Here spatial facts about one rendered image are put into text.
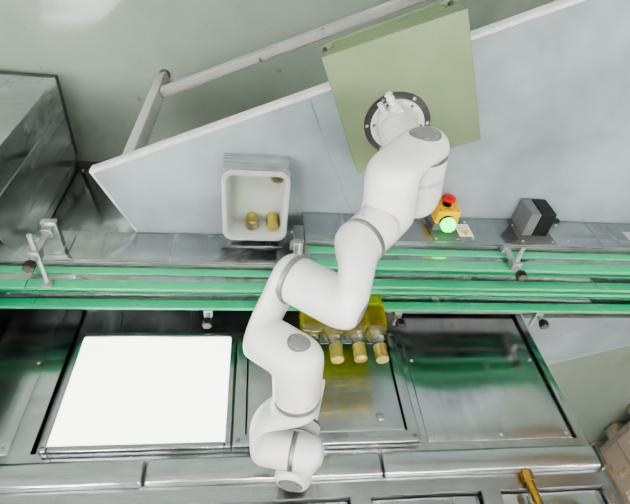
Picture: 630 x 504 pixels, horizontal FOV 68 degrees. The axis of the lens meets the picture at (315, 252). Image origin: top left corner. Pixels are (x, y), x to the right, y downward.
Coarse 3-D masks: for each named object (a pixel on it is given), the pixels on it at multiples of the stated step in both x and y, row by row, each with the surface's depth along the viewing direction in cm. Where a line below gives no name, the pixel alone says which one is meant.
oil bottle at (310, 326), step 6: (300, 312) 128; (300, 318) 127; (306, 318) 123; (312, 318) 123; (300, 324) 127; (306, 324) 122; (312, 324) 122; (318, 324) 122; (306, 330) 121; (312, 330) 121; (318, 330) 121; (318, 336) 122
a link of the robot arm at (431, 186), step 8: (432, 168) 83; (440, 168) 83; (424, 176) 84; (432, 176) 84; (440, 176) 85; (424, 184) 85; (432, 184) 85; (440, 184) 86; (424, 192) 86; (432, 192) 86; (440, 192) 88; (424, 200) 87; (432, 200) 88; (416, 208) 88; (424, 208) 88; (432, 208) 90; (416, 216) 90; (424, 216) 91
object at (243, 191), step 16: (224, 176) 116; (240, 176) 125; (256, 176) 126; (272, 176) 118; (224, 192) 120; (240, 192) 129; (256, 192) 129; (272, 192) 129; (288, 192) 121; (224, 208) 123; (240, 208) 132; (256, 208) 133; (272, 208) 133; (224, 224) 127; (240, 224) 134; (256, 240) 131; (272, 240) 132
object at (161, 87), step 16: (400, 0) 152; (416, 0) 152; (352, 16) 156; (368, 16) 154; (320, 32) 157; (336, 32) 157; (272, 48) 159; (288, 48) 159; (224, 64) 163; (240, 64) 161; (160, 80) 171; (192, 80) 164; (208, 80) 164; (160, 96) 165; (144, 112) 153; (144, 128) 145; (128, 144) 138; (144, 144) 142
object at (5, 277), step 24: (0, 288) 119; (24, 288) 120; (48, 288) 120; (72, 288) 121; (96, 288) 122; (120, 288) 122; (144, 288) 123; (168, 288) 124; (192, 288) 125; (216, 288) 126; (240, 288) 127
